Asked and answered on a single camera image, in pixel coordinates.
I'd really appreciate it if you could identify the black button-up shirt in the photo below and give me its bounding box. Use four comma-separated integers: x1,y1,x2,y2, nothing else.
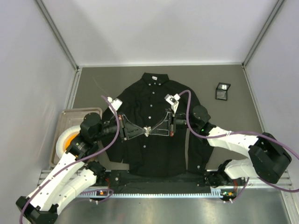
106,73,213,177

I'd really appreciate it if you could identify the grey metal tray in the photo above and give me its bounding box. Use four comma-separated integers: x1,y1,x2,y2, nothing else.
49,107,103,168

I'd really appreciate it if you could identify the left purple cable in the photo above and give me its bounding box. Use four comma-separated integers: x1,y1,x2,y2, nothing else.
18,95,121,224

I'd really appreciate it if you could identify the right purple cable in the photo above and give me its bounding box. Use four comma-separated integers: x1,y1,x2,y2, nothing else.
178,90,299,204

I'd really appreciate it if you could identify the aluminium frame rail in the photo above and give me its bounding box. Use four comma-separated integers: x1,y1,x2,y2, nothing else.
37,170,294,189

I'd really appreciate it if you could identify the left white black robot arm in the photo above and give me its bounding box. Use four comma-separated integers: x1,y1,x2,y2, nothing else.
16,113,147,224

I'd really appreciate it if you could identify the grey slotted cable duct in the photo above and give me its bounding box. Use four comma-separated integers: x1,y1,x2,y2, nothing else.
78,189,235,199

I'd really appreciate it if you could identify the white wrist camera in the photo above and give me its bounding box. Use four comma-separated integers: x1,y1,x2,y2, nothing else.
107,97,122,111
164,94,180,114

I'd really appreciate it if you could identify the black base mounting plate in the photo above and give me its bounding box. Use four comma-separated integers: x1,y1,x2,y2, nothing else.
94,170,245,193

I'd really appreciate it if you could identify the white bowl orange inside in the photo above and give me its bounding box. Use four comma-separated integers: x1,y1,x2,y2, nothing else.
56,125,80,159

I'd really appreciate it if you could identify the purple cable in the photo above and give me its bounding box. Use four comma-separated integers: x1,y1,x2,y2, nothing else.
18,95,121,224
178,90,299,204

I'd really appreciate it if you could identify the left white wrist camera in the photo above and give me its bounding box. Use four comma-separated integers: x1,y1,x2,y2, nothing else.
107,97,122,111

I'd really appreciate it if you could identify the small black open box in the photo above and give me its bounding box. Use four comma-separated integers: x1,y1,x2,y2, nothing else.
215,82,231,101

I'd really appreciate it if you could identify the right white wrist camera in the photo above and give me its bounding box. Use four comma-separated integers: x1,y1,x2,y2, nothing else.
164,94,180,114

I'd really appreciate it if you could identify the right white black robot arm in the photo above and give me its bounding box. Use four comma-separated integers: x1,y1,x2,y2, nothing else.
146,105,292,186

